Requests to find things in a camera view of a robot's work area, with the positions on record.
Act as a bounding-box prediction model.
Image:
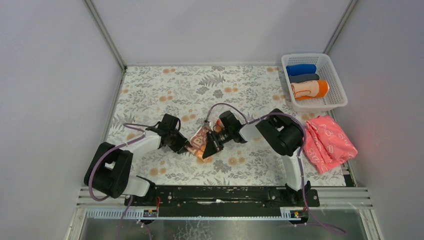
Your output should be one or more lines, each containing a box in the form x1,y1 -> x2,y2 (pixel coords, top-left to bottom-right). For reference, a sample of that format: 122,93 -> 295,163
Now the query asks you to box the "pink folded towel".
303,115 -> 358,174

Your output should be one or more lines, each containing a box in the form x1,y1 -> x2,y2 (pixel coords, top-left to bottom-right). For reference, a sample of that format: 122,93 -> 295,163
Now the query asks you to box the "peach lettered towel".
186,126 -> 213,163

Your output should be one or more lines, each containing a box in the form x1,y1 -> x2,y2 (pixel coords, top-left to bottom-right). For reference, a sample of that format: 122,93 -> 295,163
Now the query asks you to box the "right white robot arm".
201,108 -> 311,198

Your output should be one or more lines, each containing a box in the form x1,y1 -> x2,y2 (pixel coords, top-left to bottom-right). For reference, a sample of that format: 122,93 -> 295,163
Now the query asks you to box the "grey rolled towel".
289,73 -> 320,83

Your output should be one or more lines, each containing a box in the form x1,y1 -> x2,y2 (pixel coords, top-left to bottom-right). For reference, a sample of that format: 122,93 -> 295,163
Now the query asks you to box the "floral table mat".
94,65 -> 347,187

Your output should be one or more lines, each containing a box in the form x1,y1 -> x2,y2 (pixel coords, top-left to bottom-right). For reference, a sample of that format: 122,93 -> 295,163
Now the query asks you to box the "blue rolled towel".
285,63 -> 317,76

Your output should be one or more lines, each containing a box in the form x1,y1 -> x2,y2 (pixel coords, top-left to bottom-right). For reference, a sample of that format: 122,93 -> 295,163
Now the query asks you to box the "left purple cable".
87,123 -> 150,240

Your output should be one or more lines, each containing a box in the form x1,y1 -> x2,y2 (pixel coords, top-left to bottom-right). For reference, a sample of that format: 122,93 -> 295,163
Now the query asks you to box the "white plastic basket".
281,53 -> 348,112

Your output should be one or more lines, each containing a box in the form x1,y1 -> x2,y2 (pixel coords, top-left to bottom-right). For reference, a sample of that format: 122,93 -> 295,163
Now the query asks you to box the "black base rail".
124,184 -> 320,218

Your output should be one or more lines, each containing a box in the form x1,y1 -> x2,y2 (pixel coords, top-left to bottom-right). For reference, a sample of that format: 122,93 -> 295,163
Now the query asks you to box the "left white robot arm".
83,113 -> 191,202

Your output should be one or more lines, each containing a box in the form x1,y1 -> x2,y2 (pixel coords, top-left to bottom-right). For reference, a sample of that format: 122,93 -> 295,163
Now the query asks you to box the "orange cartoon towel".
290,80 -> 330,100

